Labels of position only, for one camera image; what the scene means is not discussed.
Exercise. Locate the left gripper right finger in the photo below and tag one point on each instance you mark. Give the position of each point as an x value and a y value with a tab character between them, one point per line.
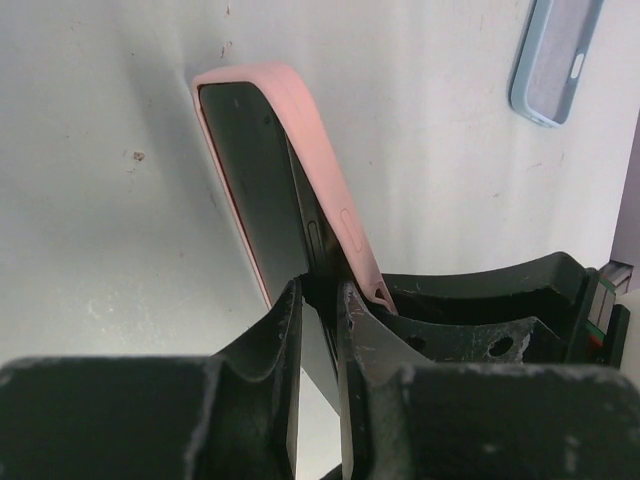
405	417

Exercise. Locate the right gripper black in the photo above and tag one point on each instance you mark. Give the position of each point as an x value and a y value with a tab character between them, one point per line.
548	311

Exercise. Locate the phone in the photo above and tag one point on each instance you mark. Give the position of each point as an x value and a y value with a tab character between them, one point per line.
279	216

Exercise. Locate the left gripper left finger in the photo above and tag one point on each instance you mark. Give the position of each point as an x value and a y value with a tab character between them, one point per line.
231	415

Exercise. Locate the pink silicone phone case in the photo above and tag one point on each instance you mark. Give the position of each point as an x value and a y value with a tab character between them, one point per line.
284	86

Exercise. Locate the light blue phone case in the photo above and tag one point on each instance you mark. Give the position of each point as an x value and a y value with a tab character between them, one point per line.
552	54

